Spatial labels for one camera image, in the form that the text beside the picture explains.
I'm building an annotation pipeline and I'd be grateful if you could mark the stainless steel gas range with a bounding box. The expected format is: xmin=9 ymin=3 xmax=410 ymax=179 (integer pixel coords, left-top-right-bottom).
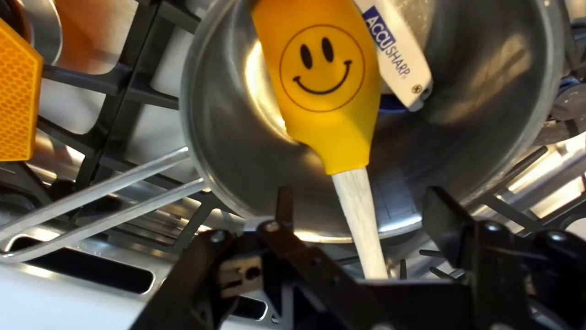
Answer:
xmin=0 ymin=0 xmax=586 ymax=330

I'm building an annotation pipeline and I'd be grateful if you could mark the stainless steel pot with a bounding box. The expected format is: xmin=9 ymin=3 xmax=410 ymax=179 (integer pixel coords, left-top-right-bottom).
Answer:
xmin=0 ymin=0 xmax=575 ymax=258

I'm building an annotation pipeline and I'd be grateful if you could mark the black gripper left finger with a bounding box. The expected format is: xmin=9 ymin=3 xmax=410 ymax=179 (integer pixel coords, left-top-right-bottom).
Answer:
xmin=130 ymin=184 xmax=381 ymax=330

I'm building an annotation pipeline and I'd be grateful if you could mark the yellow smiley spatula wooden handle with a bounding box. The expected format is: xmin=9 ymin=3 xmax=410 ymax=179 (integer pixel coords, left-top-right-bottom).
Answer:
xmin=251 ymin=0 xmax=392 ymax=280

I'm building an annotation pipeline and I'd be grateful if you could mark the grey bowl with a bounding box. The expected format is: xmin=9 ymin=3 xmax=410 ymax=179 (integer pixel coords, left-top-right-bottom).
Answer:
xmin=16 ymin=0 xmax=66 ymax=65

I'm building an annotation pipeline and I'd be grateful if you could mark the black cast-iron stove grate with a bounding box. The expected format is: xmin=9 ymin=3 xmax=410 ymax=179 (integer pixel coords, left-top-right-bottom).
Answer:
xmin=38 ymin=0 xmax=586 ymax=245

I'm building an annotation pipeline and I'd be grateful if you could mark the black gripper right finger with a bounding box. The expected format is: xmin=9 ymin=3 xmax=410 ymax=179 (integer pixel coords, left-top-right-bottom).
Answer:
xmin=423 ymin=184 xmax=586 ymax=330

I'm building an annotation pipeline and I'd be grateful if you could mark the white Accusharp knife sharpener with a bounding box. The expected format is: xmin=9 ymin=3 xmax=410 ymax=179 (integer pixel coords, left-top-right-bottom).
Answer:
xmin=351 ymin=0 xmax=436 ymax=113

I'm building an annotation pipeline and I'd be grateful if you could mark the orange honeycomb silicone trivet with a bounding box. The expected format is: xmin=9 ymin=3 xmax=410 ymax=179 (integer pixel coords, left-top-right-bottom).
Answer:
xmin=0 ymin=16 xmax=46 ymax=162

